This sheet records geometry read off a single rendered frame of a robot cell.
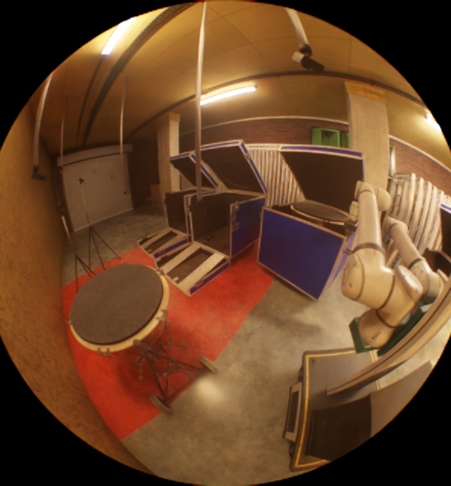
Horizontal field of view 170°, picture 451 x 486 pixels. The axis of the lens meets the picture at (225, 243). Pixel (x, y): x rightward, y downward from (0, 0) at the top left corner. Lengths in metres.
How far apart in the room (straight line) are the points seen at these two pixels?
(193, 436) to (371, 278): 1.42
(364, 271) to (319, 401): 0.91
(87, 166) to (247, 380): 7.33
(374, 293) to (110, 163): 7.41
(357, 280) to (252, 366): 1.15
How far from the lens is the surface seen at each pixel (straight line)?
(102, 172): 7.08
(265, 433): 1.43
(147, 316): 0.77
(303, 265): 1.71
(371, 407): 0.76
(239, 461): 1.47
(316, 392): 1.20
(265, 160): 3.87
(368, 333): 0.70
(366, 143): 2.81
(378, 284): 0.55
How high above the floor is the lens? 1.38
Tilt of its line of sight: 27 degrees down
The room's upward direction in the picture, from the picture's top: straight up
